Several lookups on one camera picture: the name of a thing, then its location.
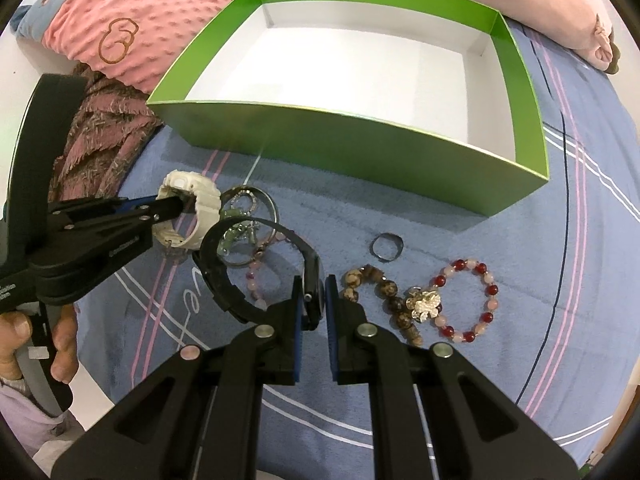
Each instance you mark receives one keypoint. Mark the pink dotted blanket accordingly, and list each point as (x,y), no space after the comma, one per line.
(140,25)

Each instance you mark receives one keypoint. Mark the person's left forearm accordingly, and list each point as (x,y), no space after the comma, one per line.
(22,415)

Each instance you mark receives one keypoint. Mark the green cardboard box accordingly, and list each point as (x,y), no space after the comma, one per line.
(350,85)

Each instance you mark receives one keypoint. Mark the brown fuzzy cloth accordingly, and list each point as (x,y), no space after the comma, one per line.
(100,125)

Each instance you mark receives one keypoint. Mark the white wrist watch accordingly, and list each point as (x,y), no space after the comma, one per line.
(205,200)

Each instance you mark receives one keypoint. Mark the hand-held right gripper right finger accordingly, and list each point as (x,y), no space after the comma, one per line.
(330,335)

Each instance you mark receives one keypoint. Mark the black wrist watch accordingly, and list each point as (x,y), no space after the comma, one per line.
(220,280)

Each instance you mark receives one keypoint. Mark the pink plush pillow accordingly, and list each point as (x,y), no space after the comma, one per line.
(550,0)

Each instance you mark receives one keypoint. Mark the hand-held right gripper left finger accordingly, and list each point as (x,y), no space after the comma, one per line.
(298,335)

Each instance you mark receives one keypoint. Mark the person's left hand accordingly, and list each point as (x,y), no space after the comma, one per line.
(64,345)

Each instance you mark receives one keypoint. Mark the blue striped bed sheet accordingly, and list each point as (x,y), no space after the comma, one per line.
(575,240)

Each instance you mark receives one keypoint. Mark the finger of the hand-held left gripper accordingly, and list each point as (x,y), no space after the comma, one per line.
(115,245)
(135,204)

